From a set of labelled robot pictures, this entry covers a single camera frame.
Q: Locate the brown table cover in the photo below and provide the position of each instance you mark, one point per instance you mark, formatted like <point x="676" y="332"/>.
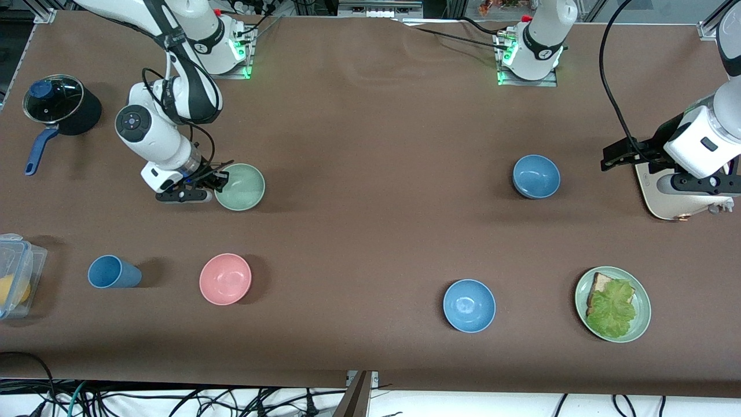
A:
<point x="370" y="116"/>

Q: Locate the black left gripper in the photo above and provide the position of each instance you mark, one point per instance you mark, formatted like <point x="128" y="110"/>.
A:
<point x="653" y="147"/>

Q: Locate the blue plastic cup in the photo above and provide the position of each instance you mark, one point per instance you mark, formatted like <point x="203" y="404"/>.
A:
<point x="113" y="272"/>

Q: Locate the silver metal bracket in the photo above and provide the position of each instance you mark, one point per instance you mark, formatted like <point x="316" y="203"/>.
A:
<point x="373" y="377"/>

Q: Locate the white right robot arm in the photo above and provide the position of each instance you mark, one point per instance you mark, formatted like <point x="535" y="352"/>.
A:
<point x="156" y="139"/>

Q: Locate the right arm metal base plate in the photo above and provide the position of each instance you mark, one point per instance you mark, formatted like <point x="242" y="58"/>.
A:
<point x="231" y="72"/>

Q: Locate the yellow fruit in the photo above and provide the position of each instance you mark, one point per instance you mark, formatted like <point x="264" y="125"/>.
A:
<point x="14" y="289"/>

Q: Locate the dark slanted pole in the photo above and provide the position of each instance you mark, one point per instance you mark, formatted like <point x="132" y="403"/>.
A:
<point x="354" y="399"/>

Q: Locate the clear plastic lidded container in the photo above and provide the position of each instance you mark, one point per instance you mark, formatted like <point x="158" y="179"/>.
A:
<point x="20" y="255"/>

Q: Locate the colourful plastic items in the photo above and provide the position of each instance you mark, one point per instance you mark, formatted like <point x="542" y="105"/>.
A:
<point x="498" y="6"/>

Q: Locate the light green plate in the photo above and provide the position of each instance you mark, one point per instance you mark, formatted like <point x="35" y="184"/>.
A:
<point x="641" y="310"/>

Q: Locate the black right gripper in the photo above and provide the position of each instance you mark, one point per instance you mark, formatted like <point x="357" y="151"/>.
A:
<point x="206" y="174"/>

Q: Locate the brown bread slice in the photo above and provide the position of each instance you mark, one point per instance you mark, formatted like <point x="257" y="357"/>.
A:
<point x="599" y="284"/>

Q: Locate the cream white toaster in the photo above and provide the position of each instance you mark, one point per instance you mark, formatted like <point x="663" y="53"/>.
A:
<point x="677" y="205"/>

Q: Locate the pink bowl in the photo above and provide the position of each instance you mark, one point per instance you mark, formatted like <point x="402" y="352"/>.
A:
<point x="224" y="279"/>

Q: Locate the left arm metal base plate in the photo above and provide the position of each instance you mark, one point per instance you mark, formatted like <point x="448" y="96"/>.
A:
<point x="529" y="83"/>

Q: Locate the blue bowl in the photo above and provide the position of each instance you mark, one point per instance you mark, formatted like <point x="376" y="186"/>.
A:
<point x="535" y="176"/>
<point x="469" y="306"/>

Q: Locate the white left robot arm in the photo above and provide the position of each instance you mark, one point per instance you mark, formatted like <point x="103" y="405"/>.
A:
<point x="544" y="40"/>

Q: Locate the aluminium frame profile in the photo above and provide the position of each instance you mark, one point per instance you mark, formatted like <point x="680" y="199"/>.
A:
<point x="709" y="30"/>
<point x="45" y="15"/>

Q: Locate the grey metal box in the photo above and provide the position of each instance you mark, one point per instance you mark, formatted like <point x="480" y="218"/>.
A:
<point x="379" y="8"/>

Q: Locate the light green bowl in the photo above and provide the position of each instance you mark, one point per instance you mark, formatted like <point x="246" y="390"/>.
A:
<point x="246" y="188"/>

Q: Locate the green lettuce leaf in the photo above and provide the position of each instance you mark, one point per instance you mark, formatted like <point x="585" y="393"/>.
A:
<point x="613" y="310"/>

